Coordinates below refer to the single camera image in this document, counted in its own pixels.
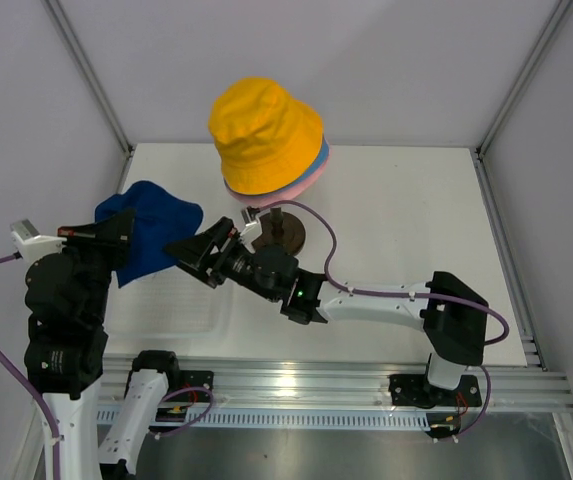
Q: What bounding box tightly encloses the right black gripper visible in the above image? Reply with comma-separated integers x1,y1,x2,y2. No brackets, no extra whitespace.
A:
162,218,280,304

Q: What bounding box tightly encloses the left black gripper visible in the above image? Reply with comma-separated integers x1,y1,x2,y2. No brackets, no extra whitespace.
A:
56,206,135,322

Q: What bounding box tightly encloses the dark blue hat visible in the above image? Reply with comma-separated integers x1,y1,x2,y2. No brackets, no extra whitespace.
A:
94,180,204,288

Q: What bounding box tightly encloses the pink bucket hat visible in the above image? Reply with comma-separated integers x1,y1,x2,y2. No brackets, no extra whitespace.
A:
224,158,329,208

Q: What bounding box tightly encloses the yellow hat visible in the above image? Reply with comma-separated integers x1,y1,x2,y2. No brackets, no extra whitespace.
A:
208,77,326,195

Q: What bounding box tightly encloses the light blue bucket hat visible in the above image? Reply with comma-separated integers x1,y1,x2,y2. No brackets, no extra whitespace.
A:
310,138,330,175

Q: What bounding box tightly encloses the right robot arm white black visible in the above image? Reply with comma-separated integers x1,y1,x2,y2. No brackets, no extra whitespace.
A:
164,217,488,409

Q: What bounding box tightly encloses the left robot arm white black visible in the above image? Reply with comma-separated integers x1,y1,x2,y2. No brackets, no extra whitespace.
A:
24,209,182,479

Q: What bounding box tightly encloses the clear plastic bin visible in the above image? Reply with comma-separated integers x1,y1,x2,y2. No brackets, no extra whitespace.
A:
103,264,235,339

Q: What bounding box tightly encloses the brown round wooden stand base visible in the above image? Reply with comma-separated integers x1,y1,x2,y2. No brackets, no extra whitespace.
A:
251,210,306,255

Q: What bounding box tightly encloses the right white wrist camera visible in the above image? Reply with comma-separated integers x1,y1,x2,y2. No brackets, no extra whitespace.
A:
240,206,262,243

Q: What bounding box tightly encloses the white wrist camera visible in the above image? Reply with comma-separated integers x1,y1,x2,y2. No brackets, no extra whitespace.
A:
10,219,64,265
240,206,262,243

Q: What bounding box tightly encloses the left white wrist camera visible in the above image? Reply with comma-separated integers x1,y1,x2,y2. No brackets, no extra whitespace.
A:
10,219,64,265

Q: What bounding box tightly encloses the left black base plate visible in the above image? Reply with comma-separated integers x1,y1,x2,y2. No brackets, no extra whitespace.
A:
169,370,215,405

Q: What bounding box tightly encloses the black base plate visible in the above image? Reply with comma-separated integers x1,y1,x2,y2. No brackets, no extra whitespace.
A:
388,373,483,410
169,370,215,405

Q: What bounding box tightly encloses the white slotted cable duct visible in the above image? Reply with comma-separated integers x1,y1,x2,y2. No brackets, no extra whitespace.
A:
95,408,430,431

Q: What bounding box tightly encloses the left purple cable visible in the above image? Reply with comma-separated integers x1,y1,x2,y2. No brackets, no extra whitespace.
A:
0,252,65,480

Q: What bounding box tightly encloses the left aluminium frame post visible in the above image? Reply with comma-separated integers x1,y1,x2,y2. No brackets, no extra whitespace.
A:
40,0,134,154

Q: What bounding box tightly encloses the aluminium frame post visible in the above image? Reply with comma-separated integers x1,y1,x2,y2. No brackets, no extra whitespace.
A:
40,0,134,154
475,0,573,159

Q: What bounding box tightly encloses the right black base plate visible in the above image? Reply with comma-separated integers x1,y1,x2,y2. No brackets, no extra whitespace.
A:
388,373,483,410

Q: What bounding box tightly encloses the aluminium front rail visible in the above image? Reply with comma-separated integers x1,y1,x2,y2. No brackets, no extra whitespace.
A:
93,357,573,414

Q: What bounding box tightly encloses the aluminium rail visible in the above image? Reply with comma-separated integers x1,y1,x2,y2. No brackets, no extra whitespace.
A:
471,149,548,372
93,357,573,414

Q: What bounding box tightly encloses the right side aluminium rail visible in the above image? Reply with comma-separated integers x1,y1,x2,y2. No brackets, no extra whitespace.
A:
471,149,548,372

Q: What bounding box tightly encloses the right aluminium frame post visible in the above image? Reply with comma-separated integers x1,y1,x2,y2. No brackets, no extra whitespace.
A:
475,0,573,159

